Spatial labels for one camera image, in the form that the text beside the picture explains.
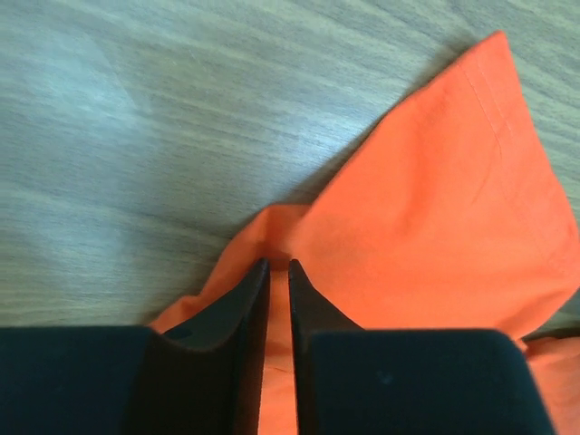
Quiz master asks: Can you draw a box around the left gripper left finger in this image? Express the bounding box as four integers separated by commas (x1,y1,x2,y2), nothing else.
1,260,269,434

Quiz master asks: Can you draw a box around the orange t shirt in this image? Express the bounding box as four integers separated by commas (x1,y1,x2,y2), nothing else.
152,31,579,434

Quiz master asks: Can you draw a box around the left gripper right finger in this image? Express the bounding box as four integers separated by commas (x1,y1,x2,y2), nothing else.
288,261,555,434

